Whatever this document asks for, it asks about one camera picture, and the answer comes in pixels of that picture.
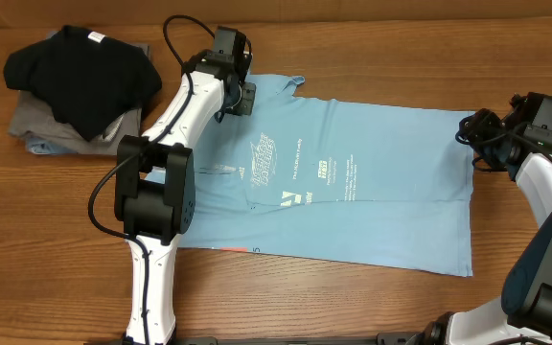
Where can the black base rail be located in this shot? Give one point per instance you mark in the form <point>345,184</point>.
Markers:
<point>405,338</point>

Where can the black folded t-shirt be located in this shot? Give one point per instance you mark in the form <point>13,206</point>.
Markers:
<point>87,78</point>

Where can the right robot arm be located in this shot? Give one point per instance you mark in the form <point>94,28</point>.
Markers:
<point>522,314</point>

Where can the grey folded t-shirt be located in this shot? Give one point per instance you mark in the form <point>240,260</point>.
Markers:
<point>34,122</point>

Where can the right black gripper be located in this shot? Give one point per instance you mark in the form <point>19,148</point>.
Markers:
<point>483,136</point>

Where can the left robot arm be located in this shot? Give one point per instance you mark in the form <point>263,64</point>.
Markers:
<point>155,192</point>

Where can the light blue printed t-shirt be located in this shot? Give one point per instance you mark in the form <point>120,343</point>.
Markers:
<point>348,182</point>

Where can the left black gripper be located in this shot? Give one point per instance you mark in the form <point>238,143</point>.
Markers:
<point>246,106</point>

